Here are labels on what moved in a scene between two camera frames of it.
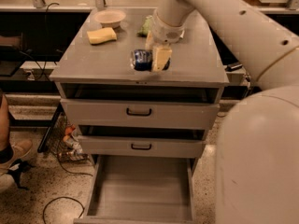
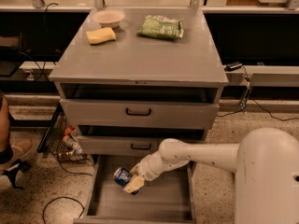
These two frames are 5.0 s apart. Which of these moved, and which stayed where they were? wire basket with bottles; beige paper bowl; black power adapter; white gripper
Moved: white gripper
Stayed: black power adapter; beige paper bowl; wire basket with bottles
